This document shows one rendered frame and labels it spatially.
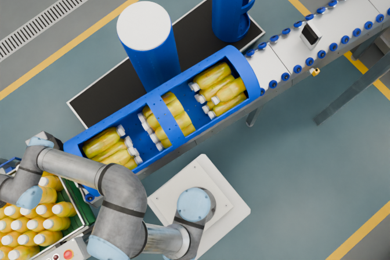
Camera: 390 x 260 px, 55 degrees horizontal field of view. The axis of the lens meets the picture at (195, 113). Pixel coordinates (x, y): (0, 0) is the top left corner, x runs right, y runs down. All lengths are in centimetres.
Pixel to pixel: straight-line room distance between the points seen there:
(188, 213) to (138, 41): 96
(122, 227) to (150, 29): 120
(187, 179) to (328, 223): 151
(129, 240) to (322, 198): 204
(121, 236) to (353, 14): 170
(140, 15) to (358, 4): 117
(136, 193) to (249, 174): 185
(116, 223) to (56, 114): 216
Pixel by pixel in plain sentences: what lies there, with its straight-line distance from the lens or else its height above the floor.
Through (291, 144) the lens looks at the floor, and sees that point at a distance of 286.
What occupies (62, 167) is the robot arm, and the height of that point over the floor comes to 167.
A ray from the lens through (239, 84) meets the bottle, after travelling 171.
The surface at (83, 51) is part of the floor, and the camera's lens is 319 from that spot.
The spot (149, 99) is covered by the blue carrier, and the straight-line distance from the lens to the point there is 163.
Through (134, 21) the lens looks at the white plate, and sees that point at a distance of 199.
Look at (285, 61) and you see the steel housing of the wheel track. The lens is 202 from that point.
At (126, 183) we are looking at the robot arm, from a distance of 100.
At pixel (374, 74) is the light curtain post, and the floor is 103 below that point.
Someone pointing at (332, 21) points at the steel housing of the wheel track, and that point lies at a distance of 218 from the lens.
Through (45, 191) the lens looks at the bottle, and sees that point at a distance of 168.
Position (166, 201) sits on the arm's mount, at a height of 117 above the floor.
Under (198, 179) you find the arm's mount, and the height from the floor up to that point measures 118.
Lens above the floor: 275
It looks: 75 degrees down
